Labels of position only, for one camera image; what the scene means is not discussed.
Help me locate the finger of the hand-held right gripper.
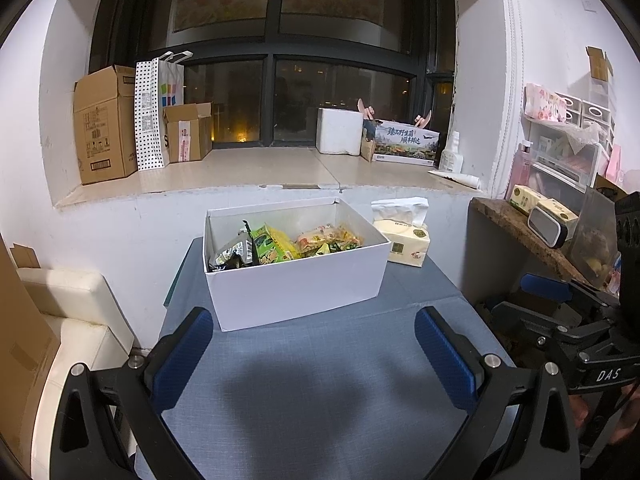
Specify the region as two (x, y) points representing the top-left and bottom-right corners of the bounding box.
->
(490, 301), (593, 358)
(520, 273), (621, 312)

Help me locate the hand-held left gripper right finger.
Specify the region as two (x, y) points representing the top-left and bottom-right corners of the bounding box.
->
(414, 306), (583, 480)

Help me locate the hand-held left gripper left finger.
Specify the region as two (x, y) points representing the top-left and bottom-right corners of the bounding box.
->
(50, 306), (214, 480)

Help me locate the white cardboard box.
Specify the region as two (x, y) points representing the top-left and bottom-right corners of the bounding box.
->
(202, 196), (392, 332)

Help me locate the beige packet with brown trim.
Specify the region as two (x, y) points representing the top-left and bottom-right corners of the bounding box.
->
(295, 224), (363, 255)

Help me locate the person's right hand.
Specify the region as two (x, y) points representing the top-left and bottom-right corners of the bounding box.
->
(570, 384), (640, 447)

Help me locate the white and black speaker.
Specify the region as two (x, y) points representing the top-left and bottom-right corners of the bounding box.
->
(527, 205), (572, 249)

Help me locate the small yellow tissue packet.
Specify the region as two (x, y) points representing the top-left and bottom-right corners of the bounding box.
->
(510, 185), (539, 217)
(535, 199), (579, 224)

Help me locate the white leather sofa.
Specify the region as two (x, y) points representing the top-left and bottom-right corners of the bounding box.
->
(15, 267), (137, 463)

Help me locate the yellow tissue pack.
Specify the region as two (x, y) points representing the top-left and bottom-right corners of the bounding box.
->
(371, 197), (432, 267)

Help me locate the pink bottle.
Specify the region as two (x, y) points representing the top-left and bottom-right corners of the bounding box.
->
(512, 142), (534, 199)

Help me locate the blue grey tablecloth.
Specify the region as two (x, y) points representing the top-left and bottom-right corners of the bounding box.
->
(132, 237), (521, 480)

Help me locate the clear plastic storage drawer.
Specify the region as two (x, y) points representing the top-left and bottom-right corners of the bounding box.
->
(529, 127), (602, 192)

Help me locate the white tube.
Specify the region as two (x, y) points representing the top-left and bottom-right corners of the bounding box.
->
(427, 169), (482, 189)

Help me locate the flat cardboard sheet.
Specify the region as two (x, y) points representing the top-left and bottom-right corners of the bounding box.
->
(0, 232), (62, 443)

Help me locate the white plastic bottle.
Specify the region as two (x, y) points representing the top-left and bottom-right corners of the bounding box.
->
(440, 131), (464, 173)

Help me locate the white mini drawer organizer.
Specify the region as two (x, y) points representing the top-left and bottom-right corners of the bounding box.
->
(550, 91), (617, 135)

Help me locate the pink floral tissue pack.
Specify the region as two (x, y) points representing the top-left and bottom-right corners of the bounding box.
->
(523, 84), (569, 124)

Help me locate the printed landscape tissue box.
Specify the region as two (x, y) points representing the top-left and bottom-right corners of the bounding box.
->
(372, 120), (441, 166)

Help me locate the small open cardboard box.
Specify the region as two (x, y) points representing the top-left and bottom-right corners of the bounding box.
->
(162, 102), (213, 164)

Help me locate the white dotted paper bag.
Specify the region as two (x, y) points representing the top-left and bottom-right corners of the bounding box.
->
(135, 51), (194, 172)

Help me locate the large brown cardboard box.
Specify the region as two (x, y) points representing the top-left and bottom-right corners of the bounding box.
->
(73, 65), (138, 186)

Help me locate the white foam box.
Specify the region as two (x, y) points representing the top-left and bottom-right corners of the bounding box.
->
(316, 107), (364, 156)

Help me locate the dark framed window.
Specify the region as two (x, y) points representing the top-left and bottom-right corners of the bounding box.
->
(89, 0), (458, 150)

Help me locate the small wall cardboard box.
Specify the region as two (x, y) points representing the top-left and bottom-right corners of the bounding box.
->
(586, 46), (614, 82)

